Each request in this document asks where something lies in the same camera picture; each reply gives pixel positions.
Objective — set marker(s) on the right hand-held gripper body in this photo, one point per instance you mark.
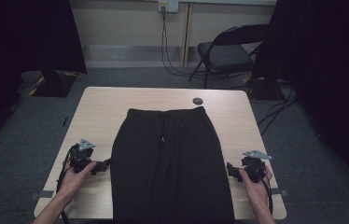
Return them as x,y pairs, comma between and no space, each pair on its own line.
254,168

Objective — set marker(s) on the round grey table grommet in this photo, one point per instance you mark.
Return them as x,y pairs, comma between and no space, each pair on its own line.
198,101

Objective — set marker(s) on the black folding chair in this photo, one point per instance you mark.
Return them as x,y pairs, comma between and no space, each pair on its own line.
225,57

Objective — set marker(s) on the wooden wall strip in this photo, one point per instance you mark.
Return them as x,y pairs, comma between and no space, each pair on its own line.
185,37

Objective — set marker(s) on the black stand base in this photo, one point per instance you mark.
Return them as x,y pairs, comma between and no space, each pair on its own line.
262,91

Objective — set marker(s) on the white wall socket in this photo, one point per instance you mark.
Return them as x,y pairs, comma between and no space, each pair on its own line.
168,5

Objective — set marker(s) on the black base with yellow tape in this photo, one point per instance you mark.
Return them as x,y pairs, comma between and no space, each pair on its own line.
54,87

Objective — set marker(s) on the dark curtain with stand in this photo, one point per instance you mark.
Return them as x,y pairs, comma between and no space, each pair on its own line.
328,77

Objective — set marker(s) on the black pants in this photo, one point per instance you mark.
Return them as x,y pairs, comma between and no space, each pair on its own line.
169,168

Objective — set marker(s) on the person's right hand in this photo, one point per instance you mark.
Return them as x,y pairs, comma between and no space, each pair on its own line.
258,191

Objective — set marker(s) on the grey tape strip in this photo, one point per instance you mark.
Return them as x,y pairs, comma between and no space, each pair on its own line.
281,192
43,194

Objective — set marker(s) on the person's left hand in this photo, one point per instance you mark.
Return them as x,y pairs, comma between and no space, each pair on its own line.
71,183

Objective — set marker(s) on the large dark curtain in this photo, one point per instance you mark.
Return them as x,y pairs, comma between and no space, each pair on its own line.
14,46

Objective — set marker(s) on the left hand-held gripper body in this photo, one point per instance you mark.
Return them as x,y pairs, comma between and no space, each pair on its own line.
80,157

